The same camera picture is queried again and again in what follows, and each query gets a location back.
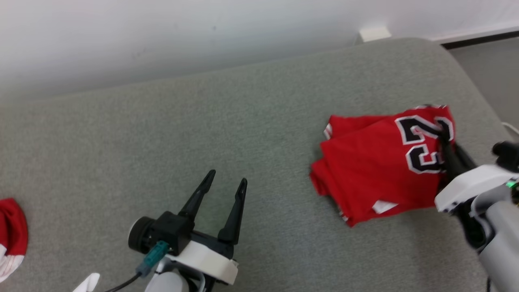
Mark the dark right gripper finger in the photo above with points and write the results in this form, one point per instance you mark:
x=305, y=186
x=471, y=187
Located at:
x=465, y=160
x=449, y=158

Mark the red shorts with white stripe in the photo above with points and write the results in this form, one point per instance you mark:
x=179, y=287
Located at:
x=12, y=227

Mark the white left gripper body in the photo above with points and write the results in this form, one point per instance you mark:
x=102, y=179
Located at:
x=206, y=261

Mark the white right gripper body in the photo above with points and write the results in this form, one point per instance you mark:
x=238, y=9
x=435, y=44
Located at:
x=470, y=186

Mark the white wall socket box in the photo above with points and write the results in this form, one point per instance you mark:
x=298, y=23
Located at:
x=375, y=34

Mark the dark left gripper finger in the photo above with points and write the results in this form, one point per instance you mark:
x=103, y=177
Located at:
x=196, y=198
x=234, y=215

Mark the red basketball jersey number 23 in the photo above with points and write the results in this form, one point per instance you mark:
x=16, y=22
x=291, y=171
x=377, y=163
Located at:
x=365, y=162

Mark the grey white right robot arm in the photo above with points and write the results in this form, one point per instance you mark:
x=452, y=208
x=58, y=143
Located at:
x=502, y=235

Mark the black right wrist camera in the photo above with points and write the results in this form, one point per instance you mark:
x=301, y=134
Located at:
x=507, y=154

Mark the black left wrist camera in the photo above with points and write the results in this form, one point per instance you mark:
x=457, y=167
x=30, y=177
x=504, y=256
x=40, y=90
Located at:
x=170, y=231

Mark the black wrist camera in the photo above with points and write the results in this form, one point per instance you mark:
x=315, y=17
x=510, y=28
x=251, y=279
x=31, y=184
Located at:
x=170, y=231
x=507, y=154

